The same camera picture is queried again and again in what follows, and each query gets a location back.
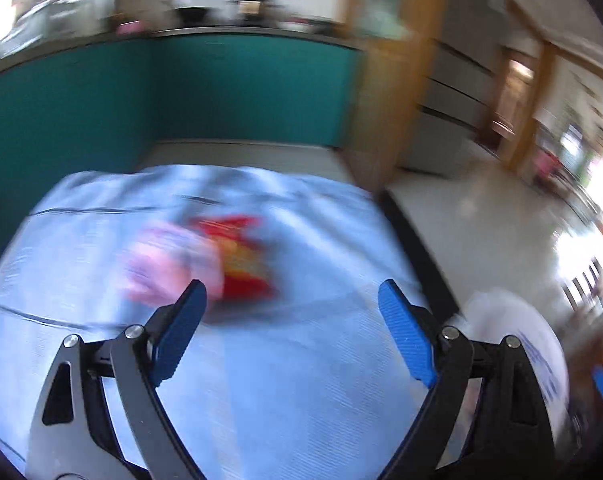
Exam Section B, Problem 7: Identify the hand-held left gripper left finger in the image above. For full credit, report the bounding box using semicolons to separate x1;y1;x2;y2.
26;279;208;480

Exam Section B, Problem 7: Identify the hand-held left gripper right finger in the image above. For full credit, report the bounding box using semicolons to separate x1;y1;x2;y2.
376;279;557;480

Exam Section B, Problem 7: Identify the red snack packet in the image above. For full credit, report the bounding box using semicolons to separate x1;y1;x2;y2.
188;214;278;304

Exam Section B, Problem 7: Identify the trash bin with white liner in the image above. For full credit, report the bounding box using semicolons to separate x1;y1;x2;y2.
451;287;573;462

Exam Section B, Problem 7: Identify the pink plastic bag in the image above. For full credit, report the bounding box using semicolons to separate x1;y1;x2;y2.
120;222;225;309

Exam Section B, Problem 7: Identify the light blue tablecloth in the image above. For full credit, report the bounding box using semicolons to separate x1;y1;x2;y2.
0;164;463;480

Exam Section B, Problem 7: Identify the pink hanging cloth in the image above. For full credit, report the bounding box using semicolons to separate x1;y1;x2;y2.
533;149;558;177

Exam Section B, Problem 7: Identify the teal kitchen cabinet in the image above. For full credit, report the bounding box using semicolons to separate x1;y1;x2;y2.
0;29;366;282

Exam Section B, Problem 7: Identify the grey refrigerator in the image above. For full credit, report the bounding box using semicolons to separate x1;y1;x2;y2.
399;0;508;175

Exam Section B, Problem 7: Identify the wooden room door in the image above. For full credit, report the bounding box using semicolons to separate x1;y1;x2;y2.
490;54;538;152

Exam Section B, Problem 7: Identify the wooden doorway frame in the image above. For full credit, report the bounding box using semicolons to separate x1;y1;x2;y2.
505;41;558;177

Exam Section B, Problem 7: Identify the wooden sliding door frame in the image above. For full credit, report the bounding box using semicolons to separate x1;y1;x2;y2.
340;0;451;194

